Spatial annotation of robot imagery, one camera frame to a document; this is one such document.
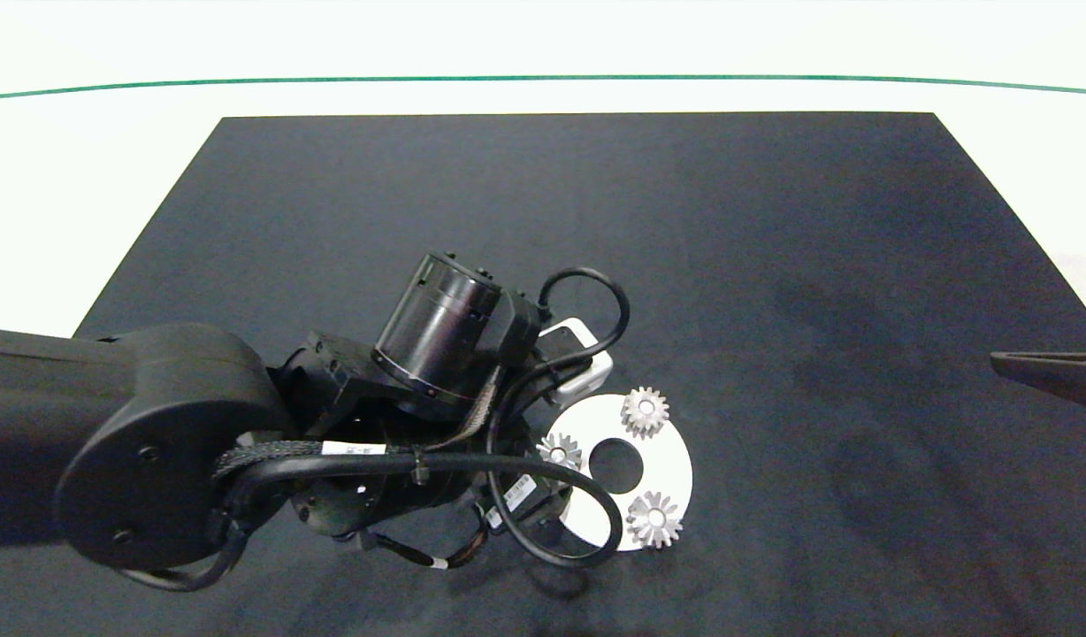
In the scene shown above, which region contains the round white plate with pins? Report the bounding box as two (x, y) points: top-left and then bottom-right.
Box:
(539, 394), (693, 552)

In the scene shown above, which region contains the silver boxy wrist camera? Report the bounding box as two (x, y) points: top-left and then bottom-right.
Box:
(536, 318), (615, 406)

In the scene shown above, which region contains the dark mat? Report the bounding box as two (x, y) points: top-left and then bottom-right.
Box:
(0, 111), (1086, 637)

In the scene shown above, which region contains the black cable loop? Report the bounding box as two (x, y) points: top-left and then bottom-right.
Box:
(486, 267), (631, 443)
(216, 451), (624, 570)
(119, 529), (248, 593)

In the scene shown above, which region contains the black braided cable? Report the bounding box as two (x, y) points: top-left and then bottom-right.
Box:
(214, 363), (504, 483)

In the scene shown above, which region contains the small steel gear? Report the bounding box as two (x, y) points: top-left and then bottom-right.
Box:
(621, 387), (670, 439)
(627, 491), (684, 549)
(537, 433), (585, 472)

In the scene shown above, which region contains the thin black tagged cable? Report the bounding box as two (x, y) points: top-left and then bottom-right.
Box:
(362, 529), (491, 572)

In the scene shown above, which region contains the green tape line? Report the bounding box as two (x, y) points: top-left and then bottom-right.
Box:
(0, 74), (1086, 103)

